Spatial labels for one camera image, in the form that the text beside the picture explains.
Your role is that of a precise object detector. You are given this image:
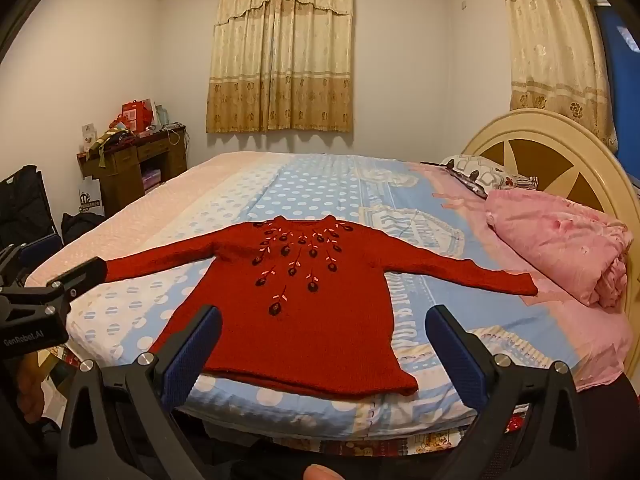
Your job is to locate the pale pink mattress pad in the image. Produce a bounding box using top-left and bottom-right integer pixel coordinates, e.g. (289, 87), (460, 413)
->
(25, 152), (281, 286)

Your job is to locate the red embroidered knit sweater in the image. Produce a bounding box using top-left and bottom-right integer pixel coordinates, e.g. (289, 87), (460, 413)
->
(102, 214), (539, 401)

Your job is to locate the large black bag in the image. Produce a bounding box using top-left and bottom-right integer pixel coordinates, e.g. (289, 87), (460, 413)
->
(0, 164), (53, 251)

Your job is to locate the white printed paper bag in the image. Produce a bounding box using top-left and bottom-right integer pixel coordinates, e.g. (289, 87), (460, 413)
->
(78, 187), (104, 218)

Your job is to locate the grey patterned pillow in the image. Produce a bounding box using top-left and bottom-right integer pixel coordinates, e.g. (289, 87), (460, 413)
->
(439, 154), (521, 198)

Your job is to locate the blue window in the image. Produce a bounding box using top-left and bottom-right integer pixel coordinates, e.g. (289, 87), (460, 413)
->
(572, 0), (640, 186)

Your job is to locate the pink folded quilt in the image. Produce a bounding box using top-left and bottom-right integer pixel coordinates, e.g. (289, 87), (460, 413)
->
(484, 189), (632, 308)

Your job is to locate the floral patterned bed cover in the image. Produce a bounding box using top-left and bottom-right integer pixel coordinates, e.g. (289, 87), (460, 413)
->
(400, 405), (531, 456)

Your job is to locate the dark wooden desk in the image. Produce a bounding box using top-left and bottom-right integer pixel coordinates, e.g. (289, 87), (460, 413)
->
(76, 127), (191, 211)

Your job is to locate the green yellow striped cloth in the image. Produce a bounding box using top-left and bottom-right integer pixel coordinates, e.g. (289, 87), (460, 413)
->
(89, 127), (135, 167)

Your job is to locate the white floral striped pillow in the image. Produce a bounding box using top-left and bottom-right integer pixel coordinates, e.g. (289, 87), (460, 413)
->
(502, 174), (540, 192)

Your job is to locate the cream round bed headboard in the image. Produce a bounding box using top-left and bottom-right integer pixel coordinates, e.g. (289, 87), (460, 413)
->
(460, 108), (640, 321)

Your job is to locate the red gift box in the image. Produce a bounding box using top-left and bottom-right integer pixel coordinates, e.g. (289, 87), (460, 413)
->
(121, 100), (156, 134)

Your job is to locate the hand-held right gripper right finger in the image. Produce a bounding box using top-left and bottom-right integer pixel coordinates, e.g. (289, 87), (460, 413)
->
(425, 304), (591, 480)

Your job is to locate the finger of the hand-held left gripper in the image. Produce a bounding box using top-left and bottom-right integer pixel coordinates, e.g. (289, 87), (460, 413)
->
(0, 233), (64, 289)
(30, 256), (109, 307)

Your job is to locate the beige floral window curtain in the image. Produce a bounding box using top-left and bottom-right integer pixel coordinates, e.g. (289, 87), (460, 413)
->
(206, 0), (357, 135)
(497, 0), (621, 153)

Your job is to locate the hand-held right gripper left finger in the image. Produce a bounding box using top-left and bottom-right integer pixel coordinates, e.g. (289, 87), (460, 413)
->
(56, 304), (223, 480)

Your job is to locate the black backpack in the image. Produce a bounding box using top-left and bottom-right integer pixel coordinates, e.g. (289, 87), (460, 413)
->
(61, 211), (107, 248)

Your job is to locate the person's right hand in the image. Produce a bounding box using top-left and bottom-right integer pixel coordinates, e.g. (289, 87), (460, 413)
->
(303, 450), (347, 480)

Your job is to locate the blue printed bed sheet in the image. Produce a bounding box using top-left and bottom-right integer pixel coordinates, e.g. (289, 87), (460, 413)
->
(65, 152), (636, 443)

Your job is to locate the person's left hand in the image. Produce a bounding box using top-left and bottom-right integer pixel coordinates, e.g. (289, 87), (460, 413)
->
(17, 352), (48, 423)

